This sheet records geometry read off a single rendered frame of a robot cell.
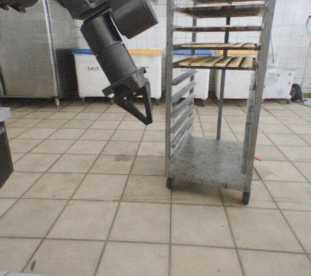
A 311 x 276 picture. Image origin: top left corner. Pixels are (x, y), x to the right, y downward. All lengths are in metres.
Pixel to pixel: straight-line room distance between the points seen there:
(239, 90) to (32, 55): 2.65
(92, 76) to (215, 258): 2.86
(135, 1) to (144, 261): 1.07
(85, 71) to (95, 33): 3.20
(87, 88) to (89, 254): 2.68
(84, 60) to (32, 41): 0.63
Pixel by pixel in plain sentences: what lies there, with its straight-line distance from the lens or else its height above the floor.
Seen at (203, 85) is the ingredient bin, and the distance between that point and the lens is 3.49.
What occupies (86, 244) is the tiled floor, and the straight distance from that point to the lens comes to 1.38.
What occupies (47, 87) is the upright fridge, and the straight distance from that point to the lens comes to 3.61.
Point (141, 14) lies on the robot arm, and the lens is 0.44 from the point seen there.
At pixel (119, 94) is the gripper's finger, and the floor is 0.83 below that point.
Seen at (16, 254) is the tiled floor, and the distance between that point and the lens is 1.44.
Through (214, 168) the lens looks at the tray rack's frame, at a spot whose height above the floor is 0.15.
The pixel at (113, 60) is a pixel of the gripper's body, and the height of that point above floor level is 0.89.
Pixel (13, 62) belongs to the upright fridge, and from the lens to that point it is 3.75.
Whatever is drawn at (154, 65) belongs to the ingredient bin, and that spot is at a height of 0.56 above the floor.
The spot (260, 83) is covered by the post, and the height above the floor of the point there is 0.71.
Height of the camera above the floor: 0.92
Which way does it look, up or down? 18 degrees down
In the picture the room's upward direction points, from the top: straight up
